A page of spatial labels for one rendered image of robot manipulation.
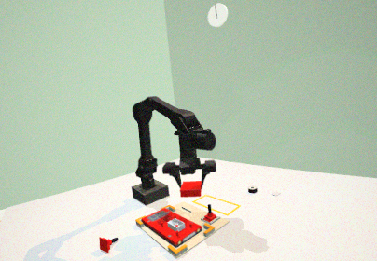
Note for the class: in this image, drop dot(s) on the small black toy tyre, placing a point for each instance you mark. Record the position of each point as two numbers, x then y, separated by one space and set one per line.
252 189

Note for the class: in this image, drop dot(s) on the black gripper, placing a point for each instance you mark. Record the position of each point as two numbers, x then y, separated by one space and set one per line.
173 170

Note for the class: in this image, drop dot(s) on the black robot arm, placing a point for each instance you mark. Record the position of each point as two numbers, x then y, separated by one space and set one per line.
189 130

